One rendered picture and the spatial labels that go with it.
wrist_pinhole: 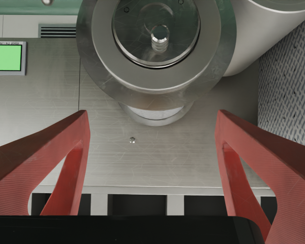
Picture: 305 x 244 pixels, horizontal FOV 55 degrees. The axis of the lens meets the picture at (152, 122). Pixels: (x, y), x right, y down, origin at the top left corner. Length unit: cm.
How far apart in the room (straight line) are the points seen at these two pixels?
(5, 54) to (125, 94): 44
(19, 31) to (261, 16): 320
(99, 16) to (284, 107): 28
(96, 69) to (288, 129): 26
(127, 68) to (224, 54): 9
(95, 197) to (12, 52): 34
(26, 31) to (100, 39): 313
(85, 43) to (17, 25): 318
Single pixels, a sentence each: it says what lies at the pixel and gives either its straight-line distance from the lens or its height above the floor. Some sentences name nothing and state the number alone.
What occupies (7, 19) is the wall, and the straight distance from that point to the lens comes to 353.
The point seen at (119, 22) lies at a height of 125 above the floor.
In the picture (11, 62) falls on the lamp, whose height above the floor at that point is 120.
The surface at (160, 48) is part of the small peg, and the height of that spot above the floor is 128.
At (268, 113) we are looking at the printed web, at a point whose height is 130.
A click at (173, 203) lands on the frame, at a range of 61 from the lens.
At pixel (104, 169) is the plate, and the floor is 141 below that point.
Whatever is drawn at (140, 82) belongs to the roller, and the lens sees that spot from 26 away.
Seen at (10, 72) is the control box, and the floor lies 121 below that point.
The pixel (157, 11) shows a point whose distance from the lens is 27.
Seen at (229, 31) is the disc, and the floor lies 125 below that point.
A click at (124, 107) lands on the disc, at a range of 52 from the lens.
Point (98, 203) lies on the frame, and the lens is 62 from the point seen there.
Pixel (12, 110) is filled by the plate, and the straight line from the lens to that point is 66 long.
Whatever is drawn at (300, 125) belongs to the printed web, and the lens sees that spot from 39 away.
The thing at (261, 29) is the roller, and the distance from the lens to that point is 34.
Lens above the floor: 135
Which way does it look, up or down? 4 degrees down
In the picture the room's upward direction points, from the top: 179 degrees counter-clockwise
